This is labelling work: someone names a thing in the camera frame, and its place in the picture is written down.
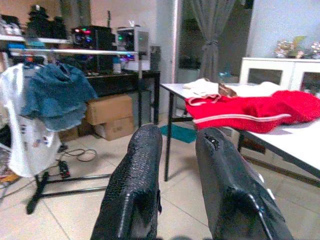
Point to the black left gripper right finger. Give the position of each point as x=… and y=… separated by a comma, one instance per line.
x=232, y=195

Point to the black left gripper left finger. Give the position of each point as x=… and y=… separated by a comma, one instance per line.
x=132, y=187

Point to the brown cardboard box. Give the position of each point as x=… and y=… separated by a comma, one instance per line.
x=117, y=130
x=110, y=108

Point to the teal floor mat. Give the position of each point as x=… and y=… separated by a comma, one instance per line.
x=177, y=133

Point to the black power strip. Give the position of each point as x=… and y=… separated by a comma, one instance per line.
x=63, y=168

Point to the grey table black legs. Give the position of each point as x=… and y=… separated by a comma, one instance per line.
x=287, y=142

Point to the red garment white trim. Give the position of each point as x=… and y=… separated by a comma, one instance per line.
x=250, y=110

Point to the black desk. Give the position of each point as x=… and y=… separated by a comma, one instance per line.
x=112, y=83

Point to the cream garment brown patterned trim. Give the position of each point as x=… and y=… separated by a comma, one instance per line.
x=205, y=86

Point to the white shirt small colour prints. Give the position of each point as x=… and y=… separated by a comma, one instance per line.
x=27, y=145

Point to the blue denim jacket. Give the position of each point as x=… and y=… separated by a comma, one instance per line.
x=57, y=95

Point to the white glass door cabinet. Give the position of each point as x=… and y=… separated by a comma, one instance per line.
x=290, y=65

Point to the black computer tower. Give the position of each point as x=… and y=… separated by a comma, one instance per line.
x=97, y=47

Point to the white computer tower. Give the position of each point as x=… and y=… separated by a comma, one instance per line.
x=135, y=42

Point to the metal clothes rack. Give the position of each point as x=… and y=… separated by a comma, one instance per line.
x=75, y=51

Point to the flower ornaments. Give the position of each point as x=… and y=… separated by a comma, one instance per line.
x=287, y=48

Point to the grey curtain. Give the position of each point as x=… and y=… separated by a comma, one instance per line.
x=212, y=25

